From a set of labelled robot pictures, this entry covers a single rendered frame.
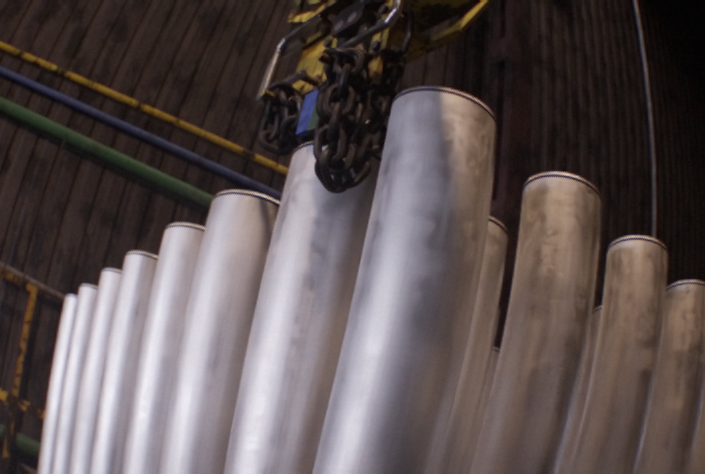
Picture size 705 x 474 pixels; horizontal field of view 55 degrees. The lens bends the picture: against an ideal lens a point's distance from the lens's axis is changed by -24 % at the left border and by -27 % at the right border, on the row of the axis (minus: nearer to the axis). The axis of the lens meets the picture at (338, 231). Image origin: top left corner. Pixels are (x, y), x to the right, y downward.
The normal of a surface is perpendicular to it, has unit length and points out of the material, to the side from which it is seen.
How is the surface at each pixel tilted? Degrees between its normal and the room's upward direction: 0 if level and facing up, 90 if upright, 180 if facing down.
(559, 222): 90
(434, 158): 90
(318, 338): 90
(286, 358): 90
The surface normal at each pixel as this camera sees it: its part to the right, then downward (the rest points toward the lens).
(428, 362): 0.35, -0.29
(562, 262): -0.11, -0.40
